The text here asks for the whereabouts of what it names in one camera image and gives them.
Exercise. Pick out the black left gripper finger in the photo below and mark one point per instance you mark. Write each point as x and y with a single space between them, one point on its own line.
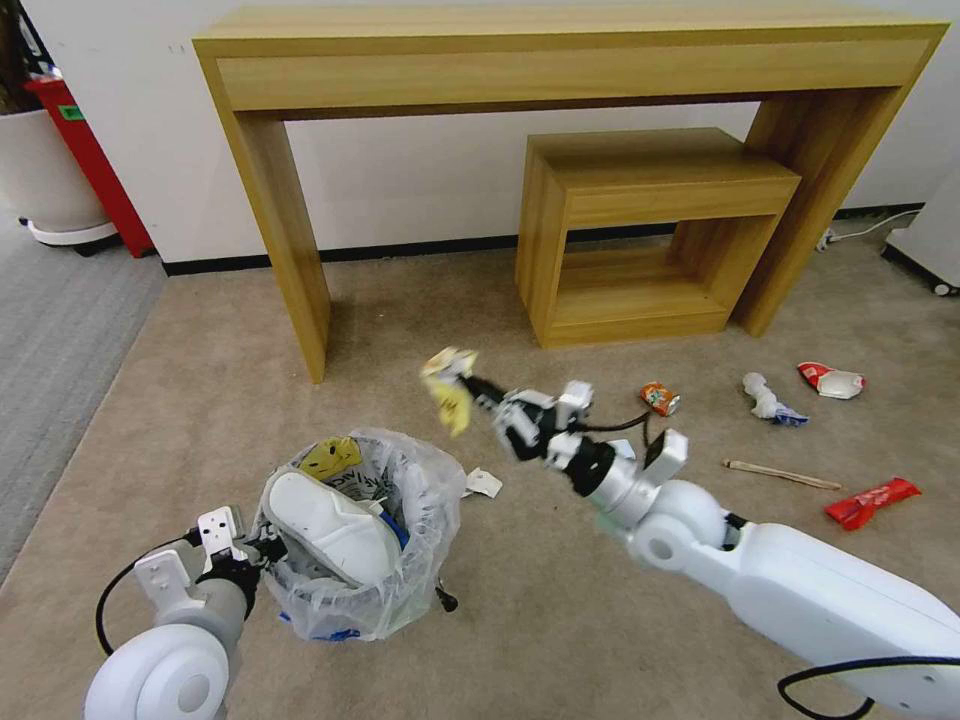
271 550

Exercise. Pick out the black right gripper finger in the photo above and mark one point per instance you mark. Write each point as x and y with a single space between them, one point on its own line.
504 433
502 391

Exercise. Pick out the yellow white wrapper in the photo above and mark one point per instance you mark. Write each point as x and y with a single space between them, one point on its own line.
450 394

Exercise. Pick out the trash bin with clear bag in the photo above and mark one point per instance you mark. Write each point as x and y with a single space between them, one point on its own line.
420 517

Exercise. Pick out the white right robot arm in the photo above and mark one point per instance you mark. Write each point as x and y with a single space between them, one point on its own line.
787 577

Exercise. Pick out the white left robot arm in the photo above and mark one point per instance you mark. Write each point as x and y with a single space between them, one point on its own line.
161 671

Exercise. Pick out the red bin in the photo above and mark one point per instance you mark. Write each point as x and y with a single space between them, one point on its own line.
97 165

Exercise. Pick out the small white paper scrap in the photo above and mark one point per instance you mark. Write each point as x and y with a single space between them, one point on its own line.
483 484

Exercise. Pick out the white foam container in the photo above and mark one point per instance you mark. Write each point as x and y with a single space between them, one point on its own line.
330 525

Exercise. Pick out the crushed orange can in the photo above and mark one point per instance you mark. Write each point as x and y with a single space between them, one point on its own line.
660 399

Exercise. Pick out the small black object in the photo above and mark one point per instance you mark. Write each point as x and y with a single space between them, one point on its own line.
447 600

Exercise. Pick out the crumpled white tissue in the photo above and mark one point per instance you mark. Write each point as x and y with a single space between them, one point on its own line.
765 397

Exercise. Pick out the wooden chopstick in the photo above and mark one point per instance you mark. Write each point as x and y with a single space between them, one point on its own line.
780 474

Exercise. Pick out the small wooden stool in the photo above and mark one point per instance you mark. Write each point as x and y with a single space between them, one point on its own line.
600 195

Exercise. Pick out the crushed red white cup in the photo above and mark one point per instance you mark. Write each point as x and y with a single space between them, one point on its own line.
832 382

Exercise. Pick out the red snack wrapper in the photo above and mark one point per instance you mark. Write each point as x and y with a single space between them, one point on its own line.
874 502

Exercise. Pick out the large wooden desk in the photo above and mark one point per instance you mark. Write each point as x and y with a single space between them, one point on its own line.
525 75

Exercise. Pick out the white appliance on wheels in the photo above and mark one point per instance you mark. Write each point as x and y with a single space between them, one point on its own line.
930 240

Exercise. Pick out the white planter pot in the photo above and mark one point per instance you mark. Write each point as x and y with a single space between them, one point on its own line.
45 180

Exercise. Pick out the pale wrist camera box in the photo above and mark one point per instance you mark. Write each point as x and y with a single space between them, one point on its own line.
576 401
220 531

